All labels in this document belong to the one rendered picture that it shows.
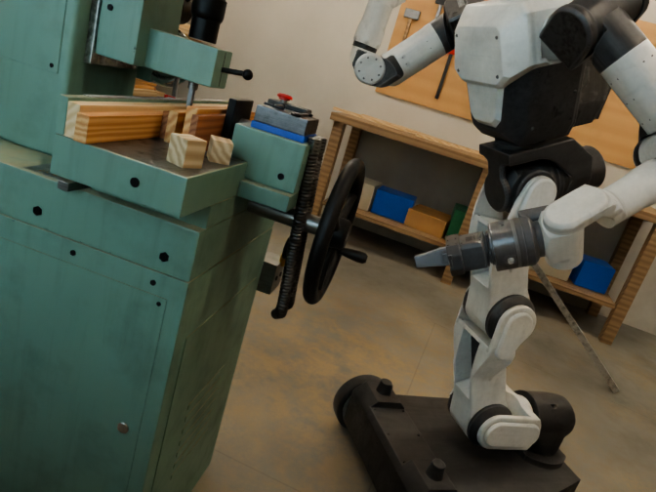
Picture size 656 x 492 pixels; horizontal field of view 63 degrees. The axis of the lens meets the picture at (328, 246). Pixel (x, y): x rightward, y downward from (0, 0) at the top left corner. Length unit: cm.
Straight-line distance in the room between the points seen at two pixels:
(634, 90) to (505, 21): 28
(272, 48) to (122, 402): 380
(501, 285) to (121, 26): 104
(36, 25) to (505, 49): 88
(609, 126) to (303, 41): 231
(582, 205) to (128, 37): 83
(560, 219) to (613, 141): 327
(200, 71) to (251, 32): 362
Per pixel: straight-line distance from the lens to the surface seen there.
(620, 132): 424
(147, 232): 91
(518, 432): 171
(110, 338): 101
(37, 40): 113
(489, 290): 144
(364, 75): 143
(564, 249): 100
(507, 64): 121
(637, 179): 107
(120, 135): 90
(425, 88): 420
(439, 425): 182
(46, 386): 114
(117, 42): 109
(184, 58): 106
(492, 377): 159
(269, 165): 96
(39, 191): 101
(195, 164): 83
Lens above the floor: 109
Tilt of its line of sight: 17 degrees down
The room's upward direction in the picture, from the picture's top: 17 degrees clockwise
